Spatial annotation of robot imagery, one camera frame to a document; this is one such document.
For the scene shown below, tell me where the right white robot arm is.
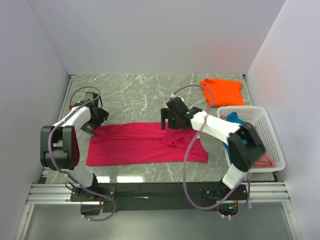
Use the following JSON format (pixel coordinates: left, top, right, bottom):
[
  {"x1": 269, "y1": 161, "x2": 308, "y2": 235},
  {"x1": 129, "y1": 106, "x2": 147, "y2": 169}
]
[{"x1": 160, "y1": 97, "x2": 266, "y2": 197}]

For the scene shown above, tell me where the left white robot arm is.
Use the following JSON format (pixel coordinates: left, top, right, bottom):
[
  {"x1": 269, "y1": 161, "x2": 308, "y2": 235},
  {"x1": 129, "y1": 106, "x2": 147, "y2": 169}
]
[{"x1": 40, "y1": 91, "x2": 109, "y2": 201}]

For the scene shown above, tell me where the orange folded t shirt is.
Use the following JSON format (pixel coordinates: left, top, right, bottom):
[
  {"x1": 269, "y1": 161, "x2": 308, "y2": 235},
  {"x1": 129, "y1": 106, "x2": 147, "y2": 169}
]
[{"x1": 200, "y1": 78, "x2": 245, "y2": 107}]

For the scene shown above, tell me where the teal t shirt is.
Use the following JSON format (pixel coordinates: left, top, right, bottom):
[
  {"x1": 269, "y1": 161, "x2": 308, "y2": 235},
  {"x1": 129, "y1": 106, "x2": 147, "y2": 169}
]
[{"x1": 220, "y1": 111, "x2": 245, "y2": 163}]

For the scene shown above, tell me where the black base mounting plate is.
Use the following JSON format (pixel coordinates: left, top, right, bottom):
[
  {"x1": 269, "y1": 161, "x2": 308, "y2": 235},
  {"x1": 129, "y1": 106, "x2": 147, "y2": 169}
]
[{"x1": 70, "y1": 181, "x2": 248, "y2": 216}]

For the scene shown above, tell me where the white plastic laundry basket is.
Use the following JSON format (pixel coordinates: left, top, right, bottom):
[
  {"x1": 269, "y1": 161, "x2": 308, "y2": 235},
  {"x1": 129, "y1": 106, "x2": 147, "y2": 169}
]
[{"x1": 216, "y1": 105, "x2": 286, "y2": 173}]

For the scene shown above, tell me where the salmon pink t shirt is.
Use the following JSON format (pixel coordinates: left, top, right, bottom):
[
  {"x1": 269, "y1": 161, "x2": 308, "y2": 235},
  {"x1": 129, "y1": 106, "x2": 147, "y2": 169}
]
[{"x1": 219, "y1": 114, "x2": 276, "y2": 169}]

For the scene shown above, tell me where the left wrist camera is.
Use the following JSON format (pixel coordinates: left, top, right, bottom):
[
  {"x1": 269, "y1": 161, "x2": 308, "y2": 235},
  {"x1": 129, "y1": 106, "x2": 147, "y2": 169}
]
[{"x1": 68, "y1": 100, "x2": 86, "y2": 111}]

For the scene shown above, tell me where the aluminium rail frame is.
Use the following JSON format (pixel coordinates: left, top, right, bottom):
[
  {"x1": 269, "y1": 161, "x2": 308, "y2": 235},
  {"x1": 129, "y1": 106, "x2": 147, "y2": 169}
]
[{"x1": 16, "y1": 73, "x2": 300, "y2": 240}]

